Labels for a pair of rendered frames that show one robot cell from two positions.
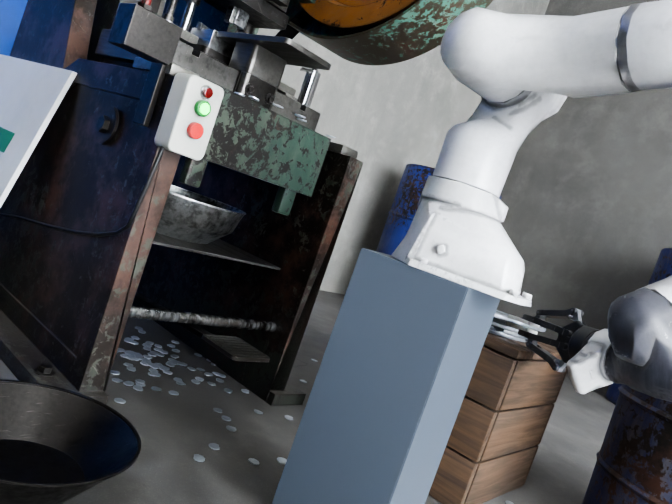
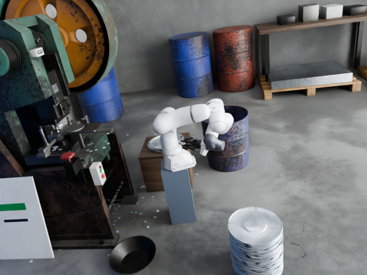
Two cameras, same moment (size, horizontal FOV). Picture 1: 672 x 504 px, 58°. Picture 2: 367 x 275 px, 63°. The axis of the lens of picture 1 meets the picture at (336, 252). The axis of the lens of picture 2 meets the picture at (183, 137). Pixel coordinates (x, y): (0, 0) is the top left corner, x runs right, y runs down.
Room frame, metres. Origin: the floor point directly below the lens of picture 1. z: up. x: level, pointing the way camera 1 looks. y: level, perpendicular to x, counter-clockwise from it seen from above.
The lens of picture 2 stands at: (-0.62, 0.64, 1.51)
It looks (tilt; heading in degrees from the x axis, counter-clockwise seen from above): 26 degrees down; 330
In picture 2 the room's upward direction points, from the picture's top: 10 degrees counter-clockwise
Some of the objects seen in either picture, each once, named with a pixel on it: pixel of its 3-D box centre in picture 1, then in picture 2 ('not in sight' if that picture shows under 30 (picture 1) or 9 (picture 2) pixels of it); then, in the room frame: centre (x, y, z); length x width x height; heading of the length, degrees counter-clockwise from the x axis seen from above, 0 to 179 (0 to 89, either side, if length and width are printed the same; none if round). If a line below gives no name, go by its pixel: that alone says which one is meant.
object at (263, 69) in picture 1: (264, 75); (84, 136); (1.35, 0.28, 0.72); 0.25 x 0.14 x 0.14; 49
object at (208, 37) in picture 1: (225, 51); (59, 132); (1.46, 0.40, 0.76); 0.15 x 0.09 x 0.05; 139
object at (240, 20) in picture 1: (237, 18); not in sight; (1.46, 0.40, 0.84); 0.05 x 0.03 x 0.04; 139
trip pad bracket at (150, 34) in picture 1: (137, 63); (76, 173); (1.08, 0.44, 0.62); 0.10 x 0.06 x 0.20; 139
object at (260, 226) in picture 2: not in sight; (254, 224); (0.30, -0.24, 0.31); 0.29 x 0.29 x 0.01
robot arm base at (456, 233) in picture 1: (473, 237); (177, 154); (0.94, -0.19, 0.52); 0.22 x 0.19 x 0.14; 60
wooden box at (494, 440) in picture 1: (446, 386); (168, 161); (1.45, -0.36, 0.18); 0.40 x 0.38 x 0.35; 52
